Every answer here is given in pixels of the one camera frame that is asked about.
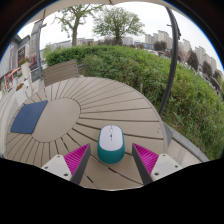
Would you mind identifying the sparse tree with thick trunk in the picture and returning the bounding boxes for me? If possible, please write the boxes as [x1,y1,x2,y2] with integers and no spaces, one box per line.
[53,3,101,48]

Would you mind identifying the distant apartment buildings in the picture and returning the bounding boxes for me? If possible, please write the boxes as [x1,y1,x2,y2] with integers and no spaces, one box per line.
[48,29,223,79]

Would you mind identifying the blue mouse pad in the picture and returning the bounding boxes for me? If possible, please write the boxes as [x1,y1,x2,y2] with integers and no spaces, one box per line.
[9,99,49,135]

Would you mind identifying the dark curved umbrella pole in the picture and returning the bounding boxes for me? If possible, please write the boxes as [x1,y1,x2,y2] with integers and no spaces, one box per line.
[157,6,183,117]

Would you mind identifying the tall grey sign pillar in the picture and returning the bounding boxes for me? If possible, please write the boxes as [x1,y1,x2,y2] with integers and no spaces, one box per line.
[29,19,48,83]

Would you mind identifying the leafy round tree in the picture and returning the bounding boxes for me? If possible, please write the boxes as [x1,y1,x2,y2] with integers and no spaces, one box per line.
[92,5,146,46]

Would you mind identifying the green hedge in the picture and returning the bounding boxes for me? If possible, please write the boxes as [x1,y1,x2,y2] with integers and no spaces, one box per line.
[44,44,224,161]

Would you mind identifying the grey storefront building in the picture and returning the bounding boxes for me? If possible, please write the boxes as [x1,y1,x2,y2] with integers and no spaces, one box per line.
[0,33,32,94]

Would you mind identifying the white and teal computer mouse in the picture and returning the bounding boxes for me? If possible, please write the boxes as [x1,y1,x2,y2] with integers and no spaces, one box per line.
[96,124,126,165]

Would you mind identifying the white planter box with flowers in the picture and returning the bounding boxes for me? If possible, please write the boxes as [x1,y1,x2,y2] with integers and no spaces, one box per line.
[13,83,29,108]
[19,58,33,83]

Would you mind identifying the wooden slatted chair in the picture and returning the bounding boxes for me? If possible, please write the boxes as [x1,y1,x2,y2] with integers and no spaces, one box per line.
[42,59,81,88]

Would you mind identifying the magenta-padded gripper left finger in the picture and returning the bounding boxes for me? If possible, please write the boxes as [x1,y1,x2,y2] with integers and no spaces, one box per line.
[40,143,92,186]

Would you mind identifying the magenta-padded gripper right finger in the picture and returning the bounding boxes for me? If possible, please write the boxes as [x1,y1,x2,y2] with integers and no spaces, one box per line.
[131,143,184,186]

